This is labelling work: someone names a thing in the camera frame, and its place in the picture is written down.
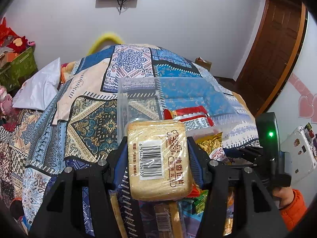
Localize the toast slice snack pack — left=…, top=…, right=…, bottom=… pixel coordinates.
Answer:
left=127, top=120, right=193, bottom=202

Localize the right hand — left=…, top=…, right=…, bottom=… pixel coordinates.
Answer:
left=272, top=186, right=294, bottom=208

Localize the orange right sleeve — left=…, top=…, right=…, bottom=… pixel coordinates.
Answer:
left=279, top=189, right=307, bottom=231

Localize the white stickered device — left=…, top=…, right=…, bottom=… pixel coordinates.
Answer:
left=281, top=123, right=316, bottom=185

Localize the yellow snack packet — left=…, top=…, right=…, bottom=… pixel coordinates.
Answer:
left=196, top=132, right=222, bottom=155

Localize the red white snack packet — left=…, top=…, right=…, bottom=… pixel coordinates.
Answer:
left=163, top=106, right=214, bottom=131

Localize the clear plastic storage box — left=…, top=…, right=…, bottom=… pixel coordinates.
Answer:
left=117, top=77, right=240, bottom=141

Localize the purple label biscuit bar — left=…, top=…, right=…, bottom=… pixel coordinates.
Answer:
left=154, top=202, right=184, bottom=238

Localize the brown wooden door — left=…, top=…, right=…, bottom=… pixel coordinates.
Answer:
left=237, top=0, right=307, bottom=116

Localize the brown cardboard box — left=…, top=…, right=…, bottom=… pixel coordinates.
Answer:
left=195, top=57, right=212, bottom=71

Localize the white pillow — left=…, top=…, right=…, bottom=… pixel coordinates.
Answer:
left=12, top=58, right=61, bottom=111

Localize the pink plush toy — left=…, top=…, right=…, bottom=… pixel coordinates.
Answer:
left=0, top=85, right=13, bottom=120

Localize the patchwork blue bed quilt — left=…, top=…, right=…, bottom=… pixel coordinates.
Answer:
left=1, top=44, right=259, bottom=231

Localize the green storage box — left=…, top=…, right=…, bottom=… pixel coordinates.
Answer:
left=1, top=47, right=38, bottom=92

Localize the yellow hoop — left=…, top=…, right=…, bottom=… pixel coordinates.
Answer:
left=87, top=32, right=124, bottom=56

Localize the red decorations pile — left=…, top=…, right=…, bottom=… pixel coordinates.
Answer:
left=0, top=17, right=35, bottom=54

